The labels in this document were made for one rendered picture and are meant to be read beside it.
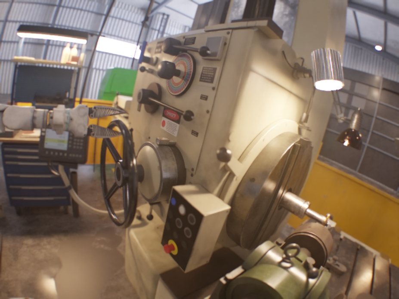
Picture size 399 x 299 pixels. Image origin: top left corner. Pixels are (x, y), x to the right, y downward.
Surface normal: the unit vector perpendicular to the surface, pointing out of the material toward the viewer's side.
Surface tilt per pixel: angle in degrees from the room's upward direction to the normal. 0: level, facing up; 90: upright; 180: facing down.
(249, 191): 77
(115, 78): 84
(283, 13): 90
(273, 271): 17
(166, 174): 67
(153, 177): 81
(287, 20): 90
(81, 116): 72
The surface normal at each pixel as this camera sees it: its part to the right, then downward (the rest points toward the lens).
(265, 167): -0.51, -0.50
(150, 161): -0.37, -0.28
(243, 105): 0.62, 0.36
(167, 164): 0.62, -0.35
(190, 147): -0.75, 0.00
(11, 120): 0.68, 0.11
